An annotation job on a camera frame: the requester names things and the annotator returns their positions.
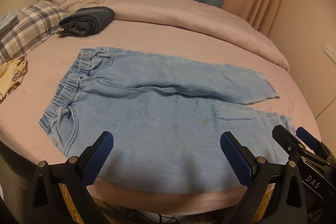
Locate light blue denim pants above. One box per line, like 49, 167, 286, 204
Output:
40, 48, 294, 194

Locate yellow shaggy rug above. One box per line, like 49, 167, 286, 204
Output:
58, 181, 276, 224

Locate pink bed with sheet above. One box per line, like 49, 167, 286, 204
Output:
0, 0, 325, 217

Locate yellow patterned cloth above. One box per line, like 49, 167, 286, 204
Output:
0, 56, 27, 102

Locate plaid pillow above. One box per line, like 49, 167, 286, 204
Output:
1, 1, 70, 64

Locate dark folded pants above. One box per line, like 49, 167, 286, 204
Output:
58, 6, 115, 37

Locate blue grey folded clothes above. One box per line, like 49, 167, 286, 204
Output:
0, 11, 19, 39

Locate pink folded duvet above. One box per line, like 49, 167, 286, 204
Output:
51, 0, 290, 71

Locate white wall power strip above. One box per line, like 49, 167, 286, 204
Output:
323, 44, 336, 64

